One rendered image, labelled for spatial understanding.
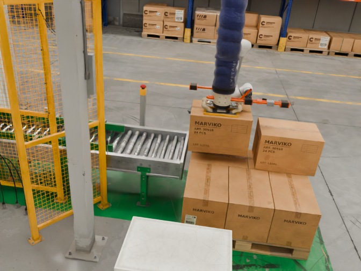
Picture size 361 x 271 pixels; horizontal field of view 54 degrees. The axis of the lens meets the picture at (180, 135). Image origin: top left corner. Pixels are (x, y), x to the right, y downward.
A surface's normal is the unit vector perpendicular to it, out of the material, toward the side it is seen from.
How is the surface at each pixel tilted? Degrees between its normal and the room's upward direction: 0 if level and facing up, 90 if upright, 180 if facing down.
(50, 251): 0
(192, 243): 0
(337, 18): 90
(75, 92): 90
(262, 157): 90
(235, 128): 90
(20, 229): 0
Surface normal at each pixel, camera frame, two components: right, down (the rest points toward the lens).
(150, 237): 0.07, -0.88
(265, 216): -0.12, 0.46
